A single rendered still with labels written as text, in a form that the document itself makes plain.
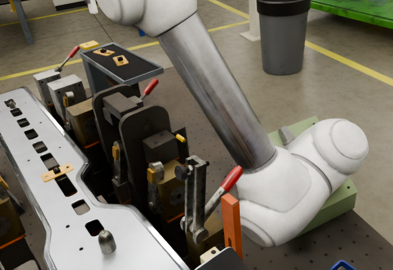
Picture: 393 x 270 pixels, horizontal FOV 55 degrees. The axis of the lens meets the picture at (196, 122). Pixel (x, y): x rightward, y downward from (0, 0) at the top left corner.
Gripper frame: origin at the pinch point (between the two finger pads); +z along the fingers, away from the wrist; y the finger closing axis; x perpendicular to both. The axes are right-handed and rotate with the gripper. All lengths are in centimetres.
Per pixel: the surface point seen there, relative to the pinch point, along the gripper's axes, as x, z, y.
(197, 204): 76, 20, 38
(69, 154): 21, 34, 34
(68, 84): 1.1, 22.8, 17.2
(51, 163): 19, 35, 38
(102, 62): 7.2, 17.8, 6.0
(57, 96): 0.5, 25.3, 22.0
